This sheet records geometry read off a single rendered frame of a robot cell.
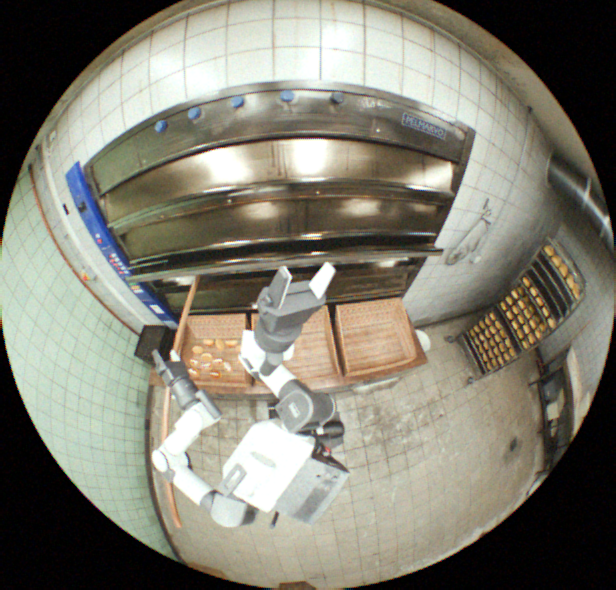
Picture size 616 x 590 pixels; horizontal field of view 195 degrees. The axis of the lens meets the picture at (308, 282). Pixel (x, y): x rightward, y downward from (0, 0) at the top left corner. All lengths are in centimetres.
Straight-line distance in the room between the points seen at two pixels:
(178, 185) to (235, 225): 31
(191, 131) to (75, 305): 167
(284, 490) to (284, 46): 126
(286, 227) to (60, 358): 199
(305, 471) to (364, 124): 110
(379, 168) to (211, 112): 68
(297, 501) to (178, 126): 121
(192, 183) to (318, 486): 106
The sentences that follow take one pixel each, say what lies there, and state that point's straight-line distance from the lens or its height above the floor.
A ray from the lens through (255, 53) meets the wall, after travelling 78.
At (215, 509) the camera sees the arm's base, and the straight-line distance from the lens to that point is 66.
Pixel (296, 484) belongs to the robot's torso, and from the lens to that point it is 56.
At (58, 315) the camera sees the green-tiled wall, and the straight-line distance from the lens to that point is 195.
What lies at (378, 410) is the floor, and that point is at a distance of 205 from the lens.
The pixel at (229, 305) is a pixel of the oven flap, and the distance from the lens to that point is 129.
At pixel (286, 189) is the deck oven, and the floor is 168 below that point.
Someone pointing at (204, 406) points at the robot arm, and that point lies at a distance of 61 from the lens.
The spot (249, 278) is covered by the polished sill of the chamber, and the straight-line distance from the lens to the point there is 107.
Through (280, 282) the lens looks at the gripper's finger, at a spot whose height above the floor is 176.
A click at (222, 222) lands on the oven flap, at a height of 156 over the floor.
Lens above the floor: 193
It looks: 49 degrees down
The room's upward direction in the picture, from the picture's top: straight up
